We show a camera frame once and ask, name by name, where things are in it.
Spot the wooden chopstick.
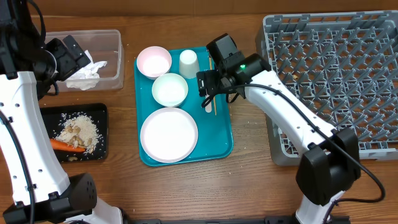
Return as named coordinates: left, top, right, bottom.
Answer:
left=208, top=56, right=217, bottom=116

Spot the white napkin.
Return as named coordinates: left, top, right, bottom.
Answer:
left=65, top=50, right=108, bottom=91

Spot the white plastic fork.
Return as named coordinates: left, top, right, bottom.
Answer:
left=205, top=103, right=212, bottom=113

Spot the white bowl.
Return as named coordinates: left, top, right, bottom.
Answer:
left=152, top=73, right=188, bottom=107

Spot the pink bowl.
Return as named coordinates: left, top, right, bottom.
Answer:
left=136, top=46, right=172, bottom=80

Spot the orange carrot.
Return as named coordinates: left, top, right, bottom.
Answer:
left=50, top=139, right=85, bottom=153

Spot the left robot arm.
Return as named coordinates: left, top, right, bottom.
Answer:
left=1, top=0, right=129, bottom=223

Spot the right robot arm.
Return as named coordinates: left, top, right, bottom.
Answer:
left=197, top=50, right=361, bottom=223

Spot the grey dishwasher rack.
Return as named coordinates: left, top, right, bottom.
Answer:
left=256, top=10, right=397, bottom=161

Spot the white upturned cup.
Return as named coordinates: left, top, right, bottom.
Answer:
left=179, top=50, right=200, bottom=79

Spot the clear plastic bin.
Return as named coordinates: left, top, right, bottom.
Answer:
left=45, top=30, right=124, bottom=92

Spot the black plastic tray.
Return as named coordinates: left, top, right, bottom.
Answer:
left=40, top=103, right=108, bottom=160

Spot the teal serving tray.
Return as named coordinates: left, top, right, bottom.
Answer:
left=134, top=49, right=234, bottom=164

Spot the pink round plate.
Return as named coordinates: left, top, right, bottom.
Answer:
left=140, top=108, right=198, bottom=164

